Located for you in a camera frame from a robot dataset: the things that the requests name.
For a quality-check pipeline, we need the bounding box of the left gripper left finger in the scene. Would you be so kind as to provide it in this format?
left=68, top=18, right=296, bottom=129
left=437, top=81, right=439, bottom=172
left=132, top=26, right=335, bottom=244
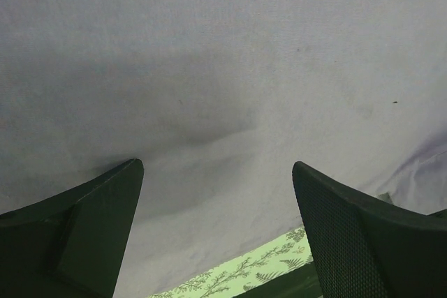
left=1, top=158, right=143, bottom=297

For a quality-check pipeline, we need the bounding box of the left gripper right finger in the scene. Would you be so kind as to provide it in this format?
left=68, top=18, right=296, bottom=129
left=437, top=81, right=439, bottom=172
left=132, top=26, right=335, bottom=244
left=292, top=162, right=446, bottom=297

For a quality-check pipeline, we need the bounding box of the purple t shirt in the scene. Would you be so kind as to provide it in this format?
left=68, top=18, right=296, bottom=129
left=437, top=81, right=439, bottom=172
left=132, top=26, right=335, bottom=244
left=1, top=0, right=446, bottom=297

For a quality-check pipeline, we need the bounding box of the floral table cloth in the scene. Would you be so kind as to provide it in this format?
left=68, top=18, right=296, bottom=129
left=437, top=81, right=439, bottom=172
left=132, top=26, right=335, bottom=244
left=153, top=226, right=313, bottom=298

